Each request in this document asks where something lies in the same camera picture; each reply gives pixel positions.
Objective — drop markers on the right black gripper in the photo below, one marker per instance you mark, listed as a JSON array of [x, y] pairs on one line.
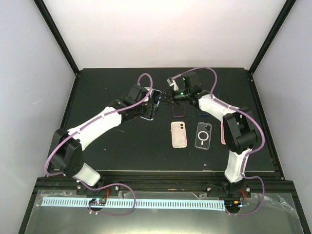
[[170, 95]]

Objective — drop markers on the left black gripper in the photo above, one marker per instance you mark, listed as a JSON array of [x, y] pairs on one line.
[[150, 113]]

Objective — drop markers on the phone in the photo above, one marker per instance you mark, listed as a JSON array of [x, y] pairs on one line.
[[178, 133], [152, 99], [203, 135]]

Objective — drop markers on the magenta smartphone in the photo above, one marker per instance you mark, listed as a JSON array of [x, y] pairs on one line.
[[179, 110]]

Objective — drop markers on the blue smartphone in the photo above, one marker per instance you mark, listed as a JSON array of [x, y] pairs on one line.
[[201, 113]]

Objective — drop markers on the black smartphone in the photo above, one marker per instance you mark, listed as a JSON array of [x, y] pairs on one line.
[[226, 99]]

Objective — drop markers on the pink phone case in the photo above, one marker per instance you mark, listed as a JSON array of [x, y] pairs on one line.
[[222, 134]]

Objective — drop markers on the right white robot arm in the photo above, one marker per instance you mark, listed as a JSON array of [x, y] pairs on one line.
[[242, 134]]

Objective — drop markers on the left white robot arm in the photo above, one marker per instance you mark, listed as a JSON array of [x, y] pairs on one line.
[[67, 146]]

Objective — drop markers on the left controller board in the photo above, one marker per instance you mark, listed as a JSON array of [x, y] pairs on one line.
[[97, 202]]

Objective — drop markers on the controller board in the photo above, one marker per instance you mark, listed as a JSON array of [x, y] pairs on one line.
[[97, 202], [233, 204]]

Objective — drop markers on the right controller board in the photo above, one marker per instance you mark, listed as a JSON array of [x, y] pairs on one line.
[[233, 204]]

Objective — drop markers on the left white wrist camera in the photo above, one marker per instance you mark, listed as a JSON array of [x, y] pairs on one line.
[[144, 94]]

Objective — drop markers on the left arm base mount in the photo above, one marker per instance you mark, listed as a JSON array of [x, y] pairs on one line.
[[112, 190]]

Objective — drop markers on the light blue slotted cable duct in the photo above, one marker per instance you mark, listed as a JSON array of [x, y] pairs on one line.
[[176, 204]]

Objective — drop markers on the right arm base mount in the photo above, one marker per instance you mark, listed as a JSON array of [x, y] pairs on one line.
[[225, 189]]

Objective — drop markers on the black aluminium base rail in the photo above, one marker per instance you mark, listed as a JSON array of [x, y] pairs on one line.
[[166, 181]]

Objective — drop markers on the left black frame post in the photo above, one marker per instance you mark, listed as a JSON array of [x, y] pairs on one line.
[[41, 6]]

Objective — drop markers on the black frame post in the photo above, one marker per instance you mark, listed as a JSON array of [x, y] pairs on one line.
[[280, 19], [41, 6]]

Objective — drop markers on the right black frame post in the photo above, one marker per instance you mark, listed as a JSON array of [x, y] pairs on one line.
[[280, 19]]

